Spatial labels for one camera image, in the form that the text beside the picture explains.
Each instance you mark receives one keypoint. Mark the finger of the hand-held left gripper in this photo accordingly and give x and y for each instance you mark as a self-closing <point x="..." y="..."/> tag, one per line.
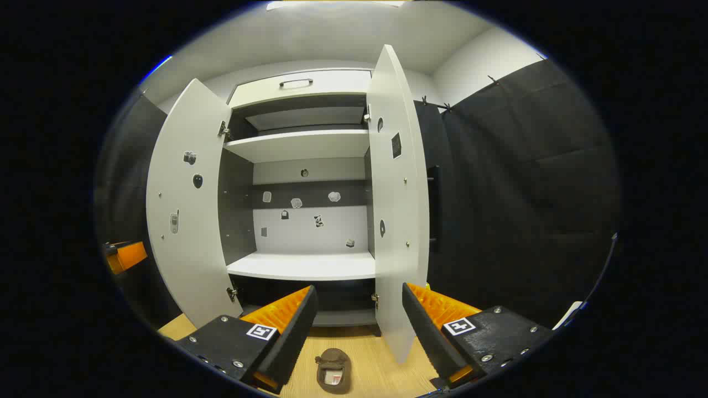
<point x="130" y="255"/>

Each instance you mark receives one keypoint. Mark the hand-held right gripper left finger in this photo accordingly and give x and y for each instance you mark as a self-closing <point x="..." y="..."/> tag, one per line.
<point x="287" y="337"/>

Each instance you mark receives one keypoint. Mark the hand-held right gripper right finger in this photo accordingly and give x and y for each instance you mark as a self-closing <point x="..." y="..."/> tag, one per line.
<point x="428" y="337"/>

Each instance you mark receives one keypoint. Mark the brown fuzzy shoe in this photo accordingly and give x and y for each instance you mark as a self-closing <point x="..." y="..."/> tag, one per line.
<point x="333" y="362"/>

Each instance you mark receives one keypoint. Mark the white shoe cabinet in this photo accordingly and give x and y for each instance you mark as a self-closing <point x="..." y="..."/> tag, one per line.
<point x="304" y="265"/>

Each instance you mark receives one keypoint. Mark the white cabinet drawer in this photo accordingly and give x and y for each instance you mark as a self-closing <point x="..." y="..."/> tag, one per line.
<point x="332" y="83"/>

